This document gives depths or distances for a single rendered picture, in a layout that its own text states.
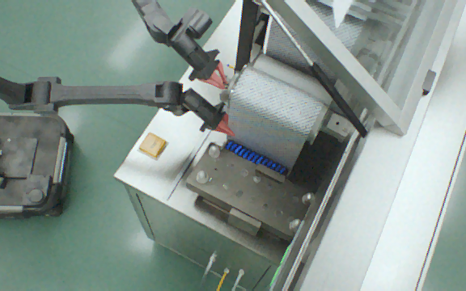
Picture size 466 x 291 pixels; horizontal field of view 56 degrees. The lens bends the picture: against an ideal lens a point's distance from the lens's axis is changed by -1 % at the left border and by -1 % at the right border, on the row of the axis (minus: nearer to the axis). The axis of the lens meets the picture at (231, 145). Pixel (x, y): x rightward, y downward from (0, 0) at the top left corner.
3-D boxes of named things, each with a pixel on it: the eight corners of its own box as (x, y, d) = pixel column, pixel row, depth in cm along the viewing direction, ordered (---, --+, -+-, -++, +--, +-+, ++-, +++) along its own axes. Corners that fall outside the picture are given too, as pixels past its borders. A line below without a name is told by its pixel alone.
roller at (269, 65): (260, 68, 148) (265, 45, 137) (331, 101, 144) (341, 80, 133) (244, 95, 143) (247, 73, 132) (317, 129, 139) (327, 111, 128)
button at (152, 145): (150, 134, 159) (149, 131, 157) (167, 142, 158) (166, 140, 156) (138, 149, 156) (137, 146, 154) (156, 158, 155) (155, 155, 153)
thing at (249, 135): (226, 138, 147) (230, 110, 130) (291, 170, 144) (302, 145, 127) (226, 139, 147) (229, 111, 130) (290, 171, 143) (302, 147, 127)
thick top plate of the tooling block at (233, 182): (209, 149, 150) (210, 141, 145) (319, 204, 144) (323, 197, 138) (186, 187, 143) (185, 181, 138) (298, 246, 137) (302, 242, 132)
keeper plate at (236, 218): (230, 217, 146) (232, 207, 136) (257, 231, 145) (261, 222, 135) (226, 224, 145) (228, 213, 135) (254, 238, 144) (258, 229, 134)
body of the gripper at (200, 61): (191, 82, 125) (173, 65, 121) (208, 56, 129) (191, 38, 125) (205, 80, 120) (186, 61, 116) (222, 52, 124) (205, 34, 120)
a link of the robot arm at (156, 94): (29, 109, 129) (33, 74, 132) (38, 115, 135) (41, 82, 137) (176, 108, 128) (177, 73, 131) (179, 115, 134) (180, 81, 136)
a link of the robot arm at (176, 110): (165, 107, 129) (166, 79, 131) (150, 117, 138) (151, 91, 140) (201, 114, 135) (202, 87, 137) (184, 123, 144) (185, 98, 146)
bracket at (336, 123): (331, 115, 123) (333, 111, 121) (350, 124, 122) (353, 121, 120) (324, 129, 121) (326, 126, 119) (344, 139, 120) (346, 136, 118)
